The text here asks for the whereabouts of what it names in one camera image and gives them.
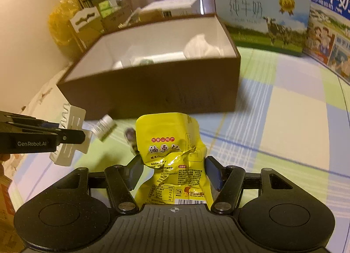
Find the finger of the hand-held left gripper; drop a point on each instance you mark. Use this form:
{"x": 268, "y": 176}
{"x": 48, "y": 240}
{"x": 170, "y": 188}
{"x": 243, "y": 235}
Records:
{"x": 72, "y": 136}
{"x": 49, "y": 125}

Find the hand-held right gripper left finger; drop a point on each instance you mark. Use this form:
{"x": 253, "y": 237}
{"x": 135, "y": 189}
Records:
{"x": 135, "y": 172}

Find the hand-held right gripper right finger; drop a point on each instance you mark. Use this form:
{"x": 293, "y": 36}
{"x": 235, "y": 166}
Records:
{"x": 213, "y": 172}

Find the white plastic card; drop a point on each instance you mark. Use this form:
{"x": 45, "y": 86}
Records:
{"x": 72, "y": 116}

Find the yellow snack packet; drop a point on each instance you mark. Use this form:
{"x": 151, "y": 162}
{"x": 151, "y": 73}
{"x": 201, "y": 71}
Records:
{"x": 169, "y": 143}

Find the brown cardboard box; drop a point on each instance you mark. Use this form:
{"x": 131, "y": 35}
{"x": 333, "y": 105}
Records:
{"x": 164, "y": 91}

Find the pale cloth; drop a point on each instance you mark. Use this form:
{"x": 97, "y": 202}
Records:
{"x": 201, "y": 46}

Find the person's left hand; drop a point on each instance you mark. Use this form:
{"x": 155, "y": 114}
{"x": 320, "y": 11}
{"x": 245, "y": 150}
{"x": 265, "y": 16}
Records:
{"x": 5, "y": 157}

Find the flat white cardboard box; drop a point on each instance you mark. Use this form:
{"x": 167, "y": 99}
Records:
{"x": 43, "y": 97}

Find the small white green-label bottle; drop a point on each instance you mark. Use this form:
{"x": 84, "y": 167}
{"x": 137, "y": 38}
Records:
{"x": 102, "y": 127}

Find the dark brown small item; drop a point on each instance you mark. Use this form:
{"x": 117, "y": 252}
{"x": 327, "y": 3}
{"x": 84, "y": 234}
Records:
{"x": 130, "y": 134}

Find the orange package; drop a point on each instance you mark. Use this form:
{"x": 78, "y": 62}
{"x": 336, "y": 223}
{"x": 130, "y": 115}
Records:
{"x": 5, "y": 203}

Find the checked tablecloth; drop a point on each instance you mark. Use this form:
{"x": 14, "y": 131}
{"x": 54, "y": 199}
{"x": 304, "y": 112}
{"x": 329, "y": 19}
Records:
{"x": 287, "y": 132}

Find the yellow plastic bag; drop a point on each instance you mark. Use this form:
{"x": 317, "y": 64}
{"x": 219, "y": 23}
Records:
{"x": 61, "y": 23}

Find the cardboard box with hanger cutout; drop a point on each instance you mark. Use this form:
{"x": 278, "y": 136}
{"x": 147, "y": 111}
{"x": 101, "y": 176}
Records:
{"x": 84, "y": 27}

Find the white flat packet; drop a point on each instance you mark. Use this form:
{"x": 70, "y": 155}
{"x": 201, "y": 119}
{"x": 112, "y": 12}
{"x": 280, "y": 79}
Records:
{"x": 155, "y": 57}

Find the open cardboard box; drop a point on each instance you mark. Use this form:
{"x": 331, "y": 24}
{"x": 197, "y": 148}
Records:
{"x": 116, "y": 20}

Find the small cardboard box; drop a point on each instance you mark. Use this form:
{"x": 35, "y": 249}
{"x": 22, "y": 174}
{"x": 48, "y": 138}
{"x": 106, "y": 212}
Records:
{"x": 150, "y": 15}

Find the light blue milk case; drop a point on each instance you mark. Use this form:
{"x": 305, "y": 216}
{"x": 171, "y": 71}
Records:
{"x": 254, "y": 12}

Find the dark blue milk case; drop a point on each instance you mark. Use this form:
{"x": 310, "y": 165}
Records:
{"x": 328, "y": 23}

